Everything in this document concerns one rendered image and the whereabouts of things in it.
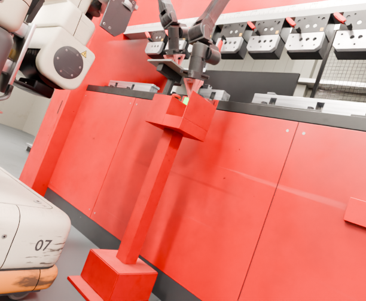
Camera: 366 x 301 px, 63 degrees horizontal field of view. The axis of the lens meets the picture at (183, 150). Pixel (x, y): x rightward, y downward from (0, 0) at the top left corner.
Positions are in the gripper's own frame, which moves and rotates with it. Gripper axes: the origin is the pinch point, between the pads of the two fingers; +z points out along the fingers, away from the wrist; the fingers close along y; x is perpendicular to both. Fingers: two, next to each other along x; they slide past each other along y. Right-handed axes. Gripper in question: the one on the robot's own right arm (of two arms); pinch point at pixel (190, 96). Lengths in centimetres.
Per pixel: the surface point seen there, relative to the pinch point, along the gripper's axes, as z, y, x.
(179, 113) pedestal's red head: 7.0, 0.1, 4.5
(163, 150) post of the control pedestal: 22.2, -5.4, 3.6
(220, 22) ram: -45, 44, 30
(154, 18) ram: -53, 46, 91
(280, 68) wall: -97, 384, 172
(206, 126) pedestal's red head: 10.1, 6.7, -5.0
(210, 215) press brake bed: 44.2, 9.6, -14.0
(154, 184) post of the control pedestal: 35.4, -8.5, 1.8
